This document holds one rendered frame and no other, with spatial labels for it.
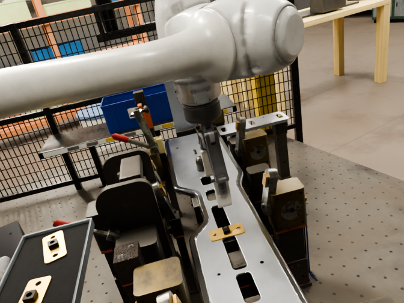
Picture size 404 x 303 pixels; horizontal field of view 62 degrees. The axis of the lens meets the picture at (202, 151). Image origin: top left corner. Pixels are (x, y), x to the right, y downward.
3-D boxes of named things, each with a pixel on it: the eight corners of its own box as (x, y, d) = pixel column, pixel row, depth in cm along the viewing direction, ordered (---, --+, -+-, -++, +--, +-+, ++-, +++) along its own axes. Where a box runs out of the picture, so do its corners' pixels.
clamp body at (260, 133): (284, 214, 130) (276, 132, 115) (255, 222, 129) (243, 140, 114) (278, 205, 136) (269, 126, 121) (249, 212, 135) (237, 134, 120)
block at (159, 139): (182, 216, 140) (162, 138, 125) (174, 219, 140) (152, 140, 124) (181, 212, 144) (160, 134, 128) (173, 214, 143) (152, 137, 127)
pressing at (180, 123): (201, 125, 147) (185, 46, 132) (176, 131, 146) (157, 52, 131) (201, 124, 147) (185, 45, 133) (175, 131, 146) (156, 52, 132)
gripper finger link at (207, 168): (201, 151, 78) (200, 150, 79) (206, 177, 81) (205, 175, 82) (213, 148, 79) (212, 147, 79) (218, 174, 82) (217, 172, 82)
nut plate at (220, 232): (211, 241, 79) (210, 238, 78) (208, 232, 82) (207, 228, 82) (245, 232, 79) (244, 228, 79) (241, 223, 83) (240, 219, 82)
